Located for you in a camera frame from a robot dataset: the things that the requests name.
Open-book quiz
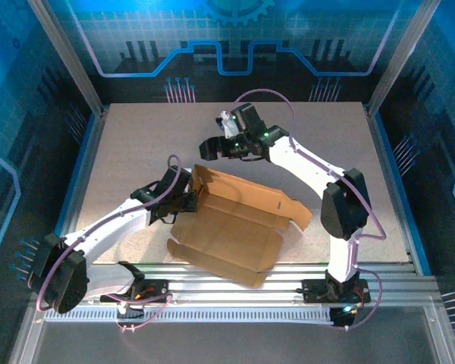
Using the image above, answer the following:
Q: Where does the brown cardboard paper box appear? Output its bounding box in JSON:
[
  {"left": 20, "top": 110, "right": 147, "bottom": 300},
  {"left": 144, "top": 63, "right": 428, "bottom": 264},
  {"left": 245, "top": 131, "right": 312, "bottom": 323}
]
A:
[{"left": 166, "top": 163, "right": 313, "bottom": 289}]

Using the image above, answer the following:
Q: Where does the black controller box green light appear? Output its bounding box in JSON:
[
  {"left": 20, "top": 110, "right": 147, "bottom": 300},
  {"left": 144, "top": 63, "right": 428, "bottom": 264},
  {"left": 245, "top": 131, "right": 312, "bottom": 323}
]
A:
[{"left": 330, "top": 305, "right": 361, "bottom": 330}]

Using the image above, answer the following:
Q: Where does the blue table edge strip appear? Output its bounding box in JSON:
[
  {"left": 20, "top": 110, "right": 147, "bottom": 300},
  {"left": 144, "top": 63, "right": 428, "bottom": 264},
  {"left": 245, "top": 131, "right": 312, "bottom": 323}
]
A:
[{"left": 374, "top": 111, "right": 433, "bottom": 277}]

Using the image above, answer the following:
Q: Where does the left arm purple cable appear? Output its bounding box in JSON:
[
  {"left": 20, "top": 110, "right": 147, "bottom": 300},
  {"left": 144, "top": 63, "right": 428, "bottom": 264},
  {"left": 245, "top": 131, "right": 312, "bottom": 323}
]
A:
[{"left": 36, "top": 154, "right": 183, "bottom": 334}]

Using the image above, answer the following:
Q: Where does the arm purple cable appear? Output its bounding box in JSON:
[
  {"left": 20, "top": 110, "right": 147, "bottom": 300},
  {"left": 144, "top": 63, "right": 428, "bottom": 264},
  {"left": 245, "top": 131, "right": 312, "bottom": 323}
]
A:
[
  {"left": 233, "top": 88, "right": 388, "bottom": 331},
  {"left": 36, "top": 154, "right": 183, "bottom": 334}
]

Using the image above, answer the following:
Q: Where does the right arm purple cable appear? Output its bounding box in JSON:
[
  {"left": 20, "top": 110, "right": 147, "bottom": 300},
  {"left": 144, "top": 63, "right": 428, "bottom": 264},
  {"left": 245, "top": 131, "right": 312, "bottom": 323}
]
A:
[{"left": 233, "top": 88, "right": 388, "bottom": 331}]

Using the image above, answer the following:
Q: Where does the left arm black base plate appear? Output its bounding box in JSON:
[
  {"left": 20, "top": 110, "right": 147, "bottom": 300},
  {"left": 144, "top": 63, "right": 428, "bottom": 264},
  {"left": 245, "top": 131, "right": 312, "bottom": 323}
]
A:
[{"left": 99, "top": 278, "right": 174, "bottom": 304}]

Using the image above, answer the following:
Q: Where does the aluminium side rail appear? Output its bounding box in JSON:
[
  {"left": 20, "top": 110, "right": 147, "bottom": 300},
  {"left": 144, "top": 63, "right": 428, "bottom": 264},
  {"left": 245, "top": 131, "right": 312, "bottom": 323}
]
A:
[
  {"left": 365, "top": 104, "right": 418, "bottom": 266},
  {"left": 62, "top": 105, "right": 109, "bottom": 243}
]

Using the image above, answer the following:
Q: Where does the slotted grey cable duct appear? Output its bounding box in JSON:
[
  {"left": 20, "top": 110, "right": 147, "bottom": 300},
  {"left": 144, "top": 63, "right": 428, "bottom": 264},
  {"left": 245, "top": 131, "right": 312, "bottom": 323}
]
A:
[{"left": 43, "top": 305, "right": 337, "bottom": 324}]

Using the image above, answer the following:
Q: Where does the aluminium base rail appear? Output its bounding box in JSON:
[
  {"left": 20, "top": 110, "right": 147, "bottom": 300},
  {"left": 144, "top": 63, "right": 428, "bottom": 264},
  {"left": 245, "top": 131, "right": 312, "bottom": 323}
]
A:
[{"left": 32, "top": 261, "right": 443, "bottom": 304}]

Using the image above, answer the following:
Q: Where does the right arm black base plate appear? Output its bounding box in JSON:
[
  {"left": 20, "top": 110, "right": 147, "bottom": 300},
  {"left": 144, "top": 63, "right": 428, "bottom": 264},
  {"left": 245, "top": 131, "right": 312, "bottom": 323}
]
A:
[{"left": 301, "top": 278, "right": 372, "bottom": 304}]

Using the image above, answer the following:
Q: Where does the aluminium frame post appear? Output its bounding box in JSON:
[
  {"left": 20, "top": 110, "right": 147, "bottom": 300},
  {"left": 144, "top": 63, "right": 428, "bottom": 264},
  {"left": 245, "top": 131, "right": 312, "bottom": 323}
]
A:
[
  {"left": 26, "top": 0, "right": 105, "bottom": 117},
  {"left": 366, "top": 0, "right": 443, "bottom": 115}
]

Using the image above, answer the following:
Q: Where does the aluminium frame bar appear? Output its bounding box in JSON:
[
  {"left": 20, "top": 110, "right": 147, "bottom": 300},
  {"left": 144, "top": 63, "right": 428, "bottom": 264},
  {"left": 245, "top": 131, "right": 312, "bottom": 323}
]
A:
[
  {"left": 7, "top": 303, "right": 49, "bottom": 364},
  {"left": 424, "top": 299, "right": 455, "bottom": 364}
]

